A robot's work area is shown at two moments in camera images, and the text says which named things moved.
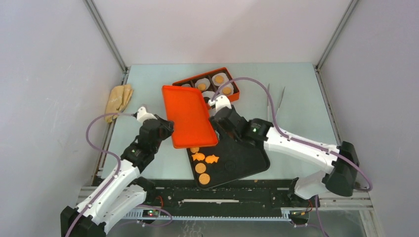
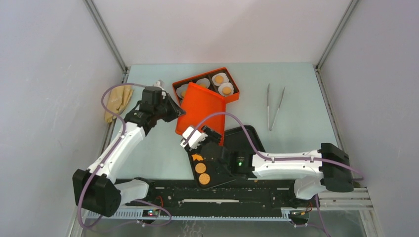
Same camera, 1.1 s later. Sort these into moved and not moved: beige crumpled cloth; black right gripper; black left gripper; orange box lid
Moved: orange box lid; black right gripper; black left gripper
Not moved: beige crumpled cloth
